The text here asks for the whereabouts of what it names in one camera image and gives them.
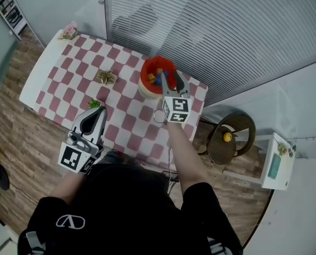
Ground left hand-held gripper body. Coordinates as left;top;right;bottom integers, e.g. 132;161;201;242
57;127;105;175

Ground small flower decoration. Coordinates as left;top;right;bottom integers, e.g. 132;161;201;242
277;142;297;158

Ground thin white gripper cable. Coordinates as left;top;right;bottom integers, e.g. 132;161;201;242
152;108;174;181

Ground person's left shoe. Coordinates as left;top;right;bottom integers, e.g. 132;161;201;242
103;149;121;166

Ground red and cream bucket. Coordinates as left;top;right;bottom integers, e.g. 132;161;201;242
138;56;178;100

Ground brown succulent potted plant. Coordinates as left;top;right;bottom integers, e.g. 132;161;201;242
96;70;117;86

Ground white side table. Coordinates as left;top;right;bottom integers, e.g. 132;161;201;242
223;132;295;190

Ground grey right shoulder strap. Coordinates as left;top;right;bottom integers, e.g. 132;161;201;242
207;237;229;255

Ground teal book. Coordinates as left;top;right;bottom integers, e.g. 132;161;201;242
268;154;282;180

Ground person's left forearm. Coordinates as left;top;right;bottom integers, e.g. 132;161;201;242
49;168;84;204

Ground grey shoulder strap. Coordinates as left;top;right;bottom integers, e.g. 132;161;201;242
26;231;46;255
207;237;229;255

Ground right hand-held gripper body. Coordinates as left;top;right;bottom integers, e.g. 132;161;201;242
161;89;193;124

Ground dark wicker chair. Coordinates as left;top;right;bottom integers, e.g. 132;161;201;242
199;113;257;166

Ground person's right forearm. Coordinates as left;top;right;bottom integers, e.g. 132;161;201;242
167;121;209;195

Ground person's black shirt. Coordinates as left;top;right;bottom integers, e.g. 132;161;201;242
16;163;244;255

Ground black metal frame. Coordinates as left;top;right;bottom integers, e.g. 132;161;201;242
161;170;180;195

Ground white window blinds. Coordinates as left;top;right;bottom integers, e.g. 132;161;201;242
104;0;316;107

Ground pink checkered tablecloth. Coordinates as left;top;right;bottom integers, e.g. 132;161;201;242
35;34;208;169

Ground grey left shoulder strap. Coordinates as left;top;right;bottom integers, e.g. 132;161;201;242
26;231;46;255

